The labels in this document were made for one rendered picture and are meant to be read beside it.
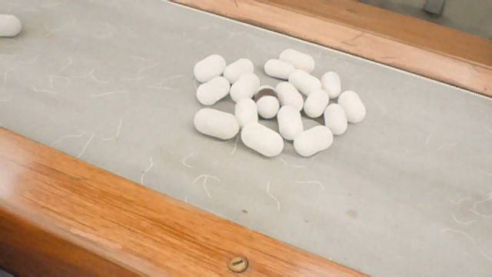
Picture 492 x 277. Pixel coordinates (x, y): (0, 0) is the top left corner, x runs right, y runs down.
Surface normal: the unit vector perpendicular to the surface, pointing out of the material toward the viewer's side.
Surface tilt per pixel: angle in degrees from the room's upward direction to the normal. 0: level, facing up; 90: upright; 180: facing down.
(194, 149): 0
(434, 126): 0
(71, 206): 0
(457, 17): 88
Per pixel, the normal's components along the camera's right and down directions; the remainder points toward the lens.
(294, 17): -0.16, -0.13
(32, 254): -0.36, 0.57
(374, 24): 0.13, -0.75
